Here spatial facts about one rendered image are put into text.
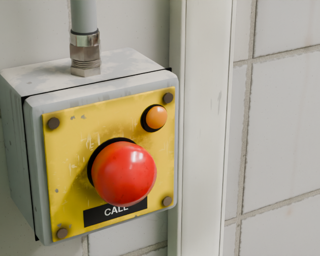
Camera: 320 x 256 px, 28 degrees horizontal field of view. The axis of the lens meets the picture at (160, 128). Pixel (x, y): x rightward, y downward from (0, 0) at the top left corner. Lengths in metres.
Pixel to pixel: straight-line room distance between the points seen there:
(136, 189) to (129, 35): 0.13
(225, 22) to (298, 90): 0.13
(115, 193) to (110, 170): 0.01
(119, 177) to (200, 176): 0.16
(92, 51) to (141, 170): 0.08
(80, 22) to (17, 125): 0.07
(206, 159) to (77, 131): 0.16
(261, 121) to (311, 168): 0.09
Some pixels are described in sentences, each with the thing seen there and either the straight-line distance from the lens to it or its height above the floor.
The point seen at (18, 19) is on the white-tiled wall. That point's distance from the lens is 0.42.
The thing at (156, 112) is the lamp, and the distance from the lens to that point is 0.39.
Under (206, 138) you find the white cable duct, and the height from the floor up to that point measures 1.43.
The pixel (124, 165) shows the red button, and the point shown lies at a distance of 0.37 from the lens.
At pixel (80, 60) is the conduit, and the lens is 0.40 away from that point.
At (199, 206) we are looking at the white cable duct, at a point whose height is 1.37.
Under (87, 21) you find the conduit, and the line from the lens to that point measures 0.39.
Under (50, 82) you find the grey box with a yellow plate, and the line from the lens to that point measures 0.40.
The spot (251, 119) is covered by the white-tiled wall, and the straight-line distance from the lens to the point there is 0.55.
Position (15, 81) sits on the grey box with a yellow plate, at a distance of 0.40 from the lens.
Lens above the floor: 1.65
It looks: 26 degrees down
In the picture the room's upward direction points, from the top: straight up
